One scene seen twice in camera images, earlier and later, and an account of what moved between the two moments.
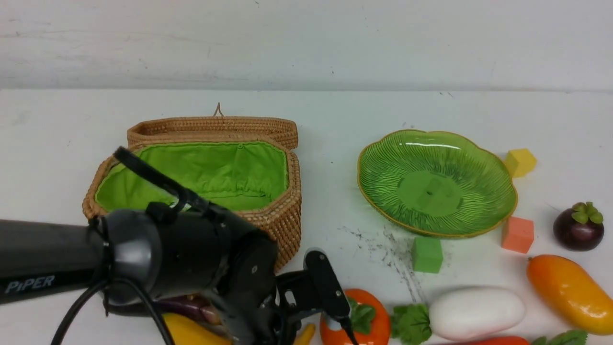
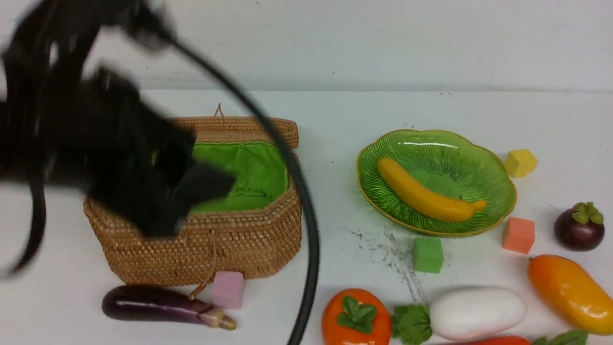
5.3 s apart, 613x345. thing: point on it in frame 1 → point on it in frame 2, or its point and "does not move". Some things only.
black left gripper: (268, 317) → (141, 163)
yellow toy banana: (182, 330) → (452, 210)
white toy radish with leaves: (459, 313) does not move
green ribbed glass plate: (436, 183) does not move
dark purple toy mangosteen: (580, 228) does not move
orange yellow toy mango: (573, 292) does not move
